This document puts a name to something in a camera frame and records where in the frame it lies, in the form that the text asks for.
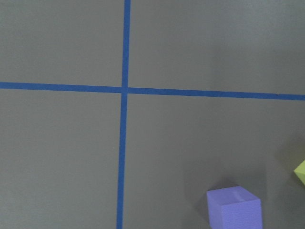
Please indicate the purple foam block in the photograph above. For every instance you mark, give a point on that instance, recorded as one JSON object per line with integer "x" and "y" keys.
{"x": 234, "y": 208}

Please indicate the yellow foam block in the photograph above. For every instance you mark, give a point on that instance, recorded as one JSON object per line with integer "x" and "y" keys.
{"x": 300, "y": 172}

